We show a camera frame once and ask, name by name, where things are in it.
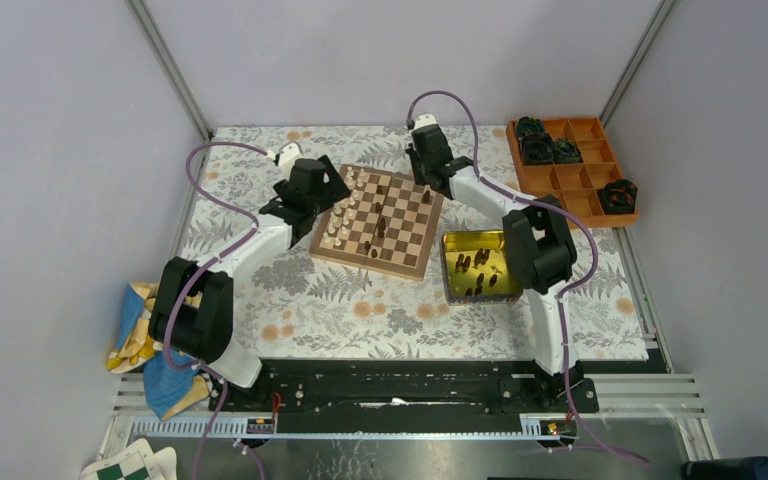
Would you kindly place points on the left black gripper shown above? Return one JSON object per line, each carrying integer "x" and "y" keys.
{"x": 332, "y": 190}

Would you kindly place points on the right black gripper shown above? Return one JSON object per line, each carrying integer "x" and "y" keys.
{"x": 418, "y": 178}

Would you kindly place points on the yellow tin box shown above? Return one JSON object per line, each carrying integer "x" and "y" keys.
{"x": 475, "y": 269}

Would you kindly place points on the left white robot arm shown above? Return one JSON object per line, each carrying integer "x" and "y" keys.
{"x": 194, "y": 307}

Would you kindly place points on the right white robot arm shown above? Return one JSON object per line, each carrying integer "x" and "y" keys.
{"x": 538, "y": 247}

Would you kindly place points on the wooden chess board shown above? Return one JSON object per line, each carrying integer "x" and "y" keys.
{"x": 410, "y": 225}

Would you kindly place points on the green checkered paper board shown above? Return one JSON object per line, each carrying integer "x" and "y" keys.
{"x": 136, "y": 462}

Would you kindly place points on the black part in tray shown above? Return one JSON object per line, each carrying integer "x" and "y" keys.
{"x": 538, "y": 147}

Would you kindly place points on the orange compartment tray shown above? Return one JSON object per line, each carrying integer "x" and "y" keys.
{"x": 577, "y": 186}

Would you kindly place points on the black part on tray edge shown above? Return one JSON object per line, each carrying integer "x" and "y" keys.
{"x": 618, "y": 197}

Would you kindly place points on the blue yellow cloth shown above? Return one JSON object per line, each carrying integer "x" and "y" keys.
{"x": 168, "y": 392}

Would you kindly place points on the black cylinder object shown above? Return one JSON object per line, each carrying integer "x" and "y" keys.
{"x": 746, "y": 468}

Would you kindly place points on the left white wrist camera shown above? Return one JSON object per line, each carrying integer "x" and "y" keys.
{"x": 284, "y": 159}

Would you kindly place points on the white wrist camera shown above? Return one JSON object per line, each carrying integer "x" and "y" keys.
{"x": 424, "y": 120}
{"x": 284, "y": 159}

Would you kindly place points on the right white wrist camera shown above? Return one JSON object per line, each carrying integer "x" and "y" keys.
{"x": 424, "y": 120}

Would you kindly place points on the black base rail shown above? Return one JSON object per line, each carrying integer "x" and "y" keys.
{"x": 310, "y": 396}

